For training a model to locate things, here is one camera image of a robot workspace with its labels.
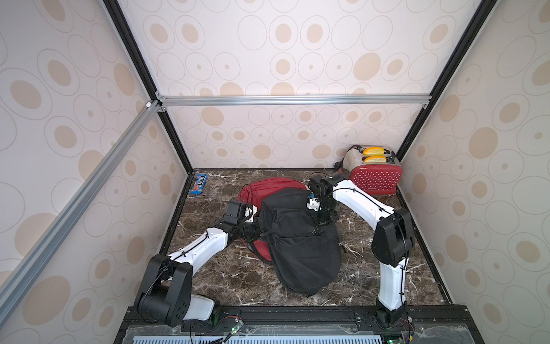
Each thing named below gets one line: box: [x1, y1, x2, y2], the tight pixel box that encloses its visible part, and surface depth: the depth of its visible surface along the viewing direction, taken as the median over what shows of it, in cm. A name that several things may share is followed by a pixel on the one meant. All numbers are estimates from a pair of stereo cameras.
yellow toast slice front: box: [363, 155, 387, 165], surface depth 99 cm
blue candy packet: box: [189, 174, 209, 195], surface depth 115 cm
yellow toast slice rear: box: [363, 146, 385, 157], surface depth 103 cm
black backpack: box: [259, 187, 343, 297], surface depth 84 cm
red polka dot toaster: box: [342, 144, 404, 195], surface depth 102 cm
